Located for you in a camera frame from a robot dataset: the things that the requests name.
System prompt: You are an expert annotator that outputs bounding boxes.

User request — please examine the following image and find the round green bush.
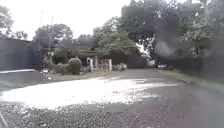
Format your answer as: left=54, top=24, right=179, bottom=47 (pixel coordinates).
left=66, top=57, right=83, bottom=76

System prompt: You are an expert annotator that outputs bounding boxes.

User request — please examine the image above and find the grey gravel road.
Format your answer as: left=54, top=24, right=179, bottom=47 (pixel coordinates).
left=0, top=68, right=224, bottom=128

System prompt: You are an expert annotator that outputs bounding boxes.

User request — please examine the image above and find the dark fence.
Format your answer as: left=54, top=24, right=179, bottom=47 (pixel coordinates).
left=166, top=39, right=224, bottom=83

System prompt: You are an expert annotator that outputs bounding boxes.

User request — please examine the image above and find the pale concrete kerb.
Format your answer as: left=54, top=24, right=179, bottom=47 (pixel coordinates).
left=0, top=68, right=36, bottom=75

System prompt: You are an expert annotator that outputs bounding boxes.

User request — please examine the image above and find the pale spiky plant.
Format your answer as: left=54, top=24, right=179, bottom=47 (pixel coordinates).
left=113, top=62, right=129, bottom=72

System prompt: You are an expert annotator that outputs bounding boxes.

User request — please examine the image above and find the white gate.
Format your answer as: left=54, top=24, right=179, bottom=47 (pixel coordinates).
left=86, top=57, right=113, bottom=73

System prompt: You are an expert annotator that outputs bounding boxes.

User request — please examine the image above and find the pole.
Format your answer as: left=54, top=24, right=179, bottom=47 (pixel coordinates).
left=48, top=15, right=54, bottom=51

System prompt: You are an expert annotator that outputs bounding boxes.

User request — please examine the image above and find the dark wall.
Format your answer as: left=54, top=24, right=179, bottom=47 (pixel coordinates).
left=0, top=37, right=45, bottom=72

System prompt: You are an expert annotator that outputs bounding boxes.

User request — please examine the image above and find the grass verge with kerb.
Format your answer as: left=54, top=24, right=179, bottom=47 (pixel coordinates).
left=159, top=68, right=224, bottom=93

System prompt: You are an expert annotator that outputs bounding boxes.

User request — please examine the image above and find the row of trees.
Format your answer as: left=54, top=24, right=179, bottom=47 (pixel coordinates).
left=0, top=0, right=224, bottom=68

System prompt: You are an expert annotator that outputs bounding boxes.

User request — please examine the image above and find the low house with red posts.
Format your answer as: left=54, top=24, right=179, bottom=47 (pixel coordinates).
left=49, top=48, right=114, bottom=72

